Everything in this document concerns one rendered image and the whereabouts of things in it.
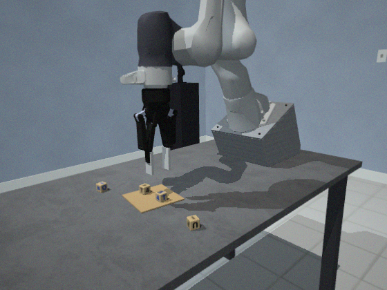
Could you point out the tan flat mat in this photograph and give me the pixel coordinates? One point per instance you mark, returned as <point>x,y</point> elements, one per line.
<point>145,203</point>

